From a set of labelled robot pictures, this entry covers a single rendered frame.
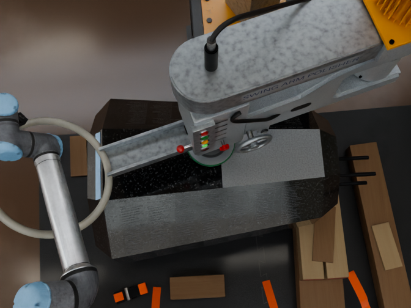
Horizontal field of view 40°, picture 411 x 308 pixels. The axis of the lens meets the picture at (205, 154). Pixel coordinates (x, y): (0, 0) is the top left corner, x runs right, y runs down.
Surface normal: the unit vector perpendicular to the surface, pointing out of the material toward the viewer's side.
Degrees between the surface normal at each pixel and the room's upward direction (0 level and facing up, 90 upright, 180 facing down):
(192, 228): 45
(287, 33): 0
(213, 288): 0
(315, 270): 0
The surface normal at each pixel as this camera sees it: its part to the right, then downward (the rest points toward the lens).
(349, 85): 0.00, -0.26
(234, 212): 0.07, 0.49
